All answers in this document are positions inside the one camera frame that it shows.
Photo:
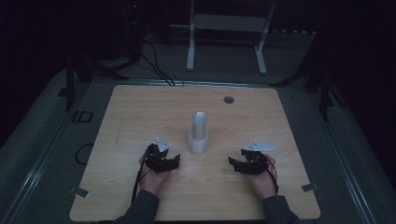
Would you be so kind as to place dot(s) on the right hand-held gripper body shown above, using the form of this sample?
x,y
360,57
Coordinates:
x,y
257,163

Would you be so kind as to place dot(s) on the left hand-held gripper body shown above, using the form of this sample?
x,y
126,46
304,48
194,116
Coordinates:
x,y
158,161

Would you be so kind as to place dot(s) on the stack of clear plastic cups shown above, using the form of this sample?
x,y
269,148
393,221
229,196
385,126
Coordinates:
x,y
198,137

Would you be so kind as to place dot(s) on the person's left hand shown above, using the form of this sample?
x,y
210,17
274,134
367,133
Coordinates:
x,y
152,182

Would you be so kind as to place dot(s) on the person's right hand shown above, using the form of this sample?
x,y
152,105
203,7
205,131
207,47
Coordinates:
x,y
264,183

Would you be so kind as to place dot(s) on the grey tape piece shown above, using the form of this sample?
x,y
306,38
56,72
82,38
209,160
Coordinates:
x,y
309,187
79,192

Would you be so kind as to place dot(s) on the black metal stand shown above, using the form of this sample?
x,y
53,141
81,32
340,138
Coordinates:
x,y
323,93
71,84

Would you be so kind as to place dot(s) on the dark computer tower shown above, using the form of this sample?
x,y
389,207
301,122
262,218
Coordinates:
x,y
134,28

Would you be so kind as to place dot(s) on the white power strip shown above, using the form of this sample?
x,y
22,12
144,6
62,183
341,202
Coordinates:
x,y
292,31

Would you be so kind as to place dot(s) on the white metal stand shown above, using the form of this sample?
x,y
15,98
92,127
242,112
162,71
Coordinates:
x,y
229,23

